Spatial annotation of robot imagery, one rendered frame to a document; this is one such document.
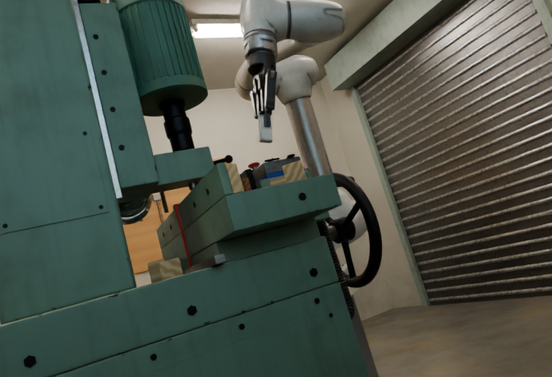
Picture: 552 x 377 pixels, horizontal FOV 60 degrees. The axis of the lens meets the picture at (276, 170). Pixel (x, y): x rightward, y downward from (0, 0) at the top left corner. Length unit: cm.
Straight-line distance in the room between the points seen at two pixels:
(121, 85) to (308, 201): 48
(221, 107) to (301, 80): 328
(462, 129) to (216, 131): 234
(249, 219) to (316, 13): 71
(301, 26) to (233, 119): 380
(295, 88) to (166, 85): 84
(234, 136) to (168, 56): 392
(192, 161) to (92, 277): 33
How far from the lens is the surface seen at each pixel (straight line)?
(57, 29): 108
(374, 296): 540
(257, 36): 129
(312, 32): 135
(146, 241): 445
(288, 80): 184
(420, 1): 429
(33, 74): 104
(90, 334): 81
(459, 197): 447
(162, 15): 117
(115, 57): 111
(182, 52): 113
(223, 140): 494
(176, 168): 107
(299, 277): 90
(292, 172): 89
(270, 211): 80
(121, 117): 105
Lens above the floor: 77
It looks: 11 degrees up
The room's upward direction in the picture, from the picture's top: 16 degrees counter-clockwise
